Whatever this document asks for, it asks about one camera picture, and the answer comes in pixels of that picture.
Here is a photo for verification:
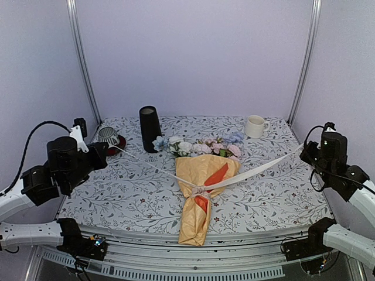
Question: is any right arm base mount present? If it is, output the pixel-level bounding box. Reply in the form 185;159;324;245
281;217;336;261

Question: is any aluminium frame post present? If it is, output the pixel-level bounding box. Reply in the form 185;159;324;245
287;0;322;126
66;0;102;124

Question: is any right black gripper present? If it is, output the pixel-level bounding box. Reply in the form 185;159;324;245
301;140;332;183

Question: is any tall black vase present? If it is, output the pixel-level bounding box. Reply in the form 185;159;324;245
139;105;162;153

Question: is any aluminium front rail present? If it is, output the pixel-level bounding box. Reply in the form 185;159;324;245
37;225;352;279

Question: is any floral patterned tablecloth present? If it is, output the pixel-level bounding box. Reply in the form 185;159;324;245
59;116;332;235

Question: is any white printed ribbon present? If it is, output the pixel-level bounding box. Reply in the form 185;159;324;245
121;143;304;198

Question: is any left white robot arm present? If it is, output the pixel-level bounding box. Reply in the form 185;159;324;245
1;136;108;257

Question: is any left aluminium frame post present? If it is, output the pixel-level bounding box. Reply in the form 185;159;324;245
66;0;102;124

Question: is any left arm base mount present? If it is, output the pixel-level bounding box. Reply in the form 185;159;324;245
56;218;108;261

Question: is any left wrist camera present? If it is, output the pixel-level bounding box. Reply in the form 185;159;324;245
69;118;89;153

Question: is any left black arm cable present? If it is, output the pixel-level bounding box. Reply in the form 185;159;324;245
4;120;73;194

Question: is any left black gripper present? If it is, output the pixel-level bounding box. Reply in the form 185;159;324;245
63;141;109;192

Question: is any right aluminium frame post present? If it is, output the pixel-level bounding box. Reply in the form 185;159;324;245
287;0;322;126

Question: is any red round coaster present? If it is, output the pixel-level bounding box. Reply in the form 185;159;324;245
107;135;126;156

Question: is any striped ceramic cup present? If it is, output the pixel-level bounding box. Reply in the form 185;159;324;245
97;126;120;146

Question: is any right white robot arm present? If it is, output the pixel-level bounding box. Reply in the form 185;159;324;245
300;128;374;270

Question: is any white ceramic mug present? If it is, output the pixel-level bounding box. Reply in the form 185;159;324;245
244;115;270;139

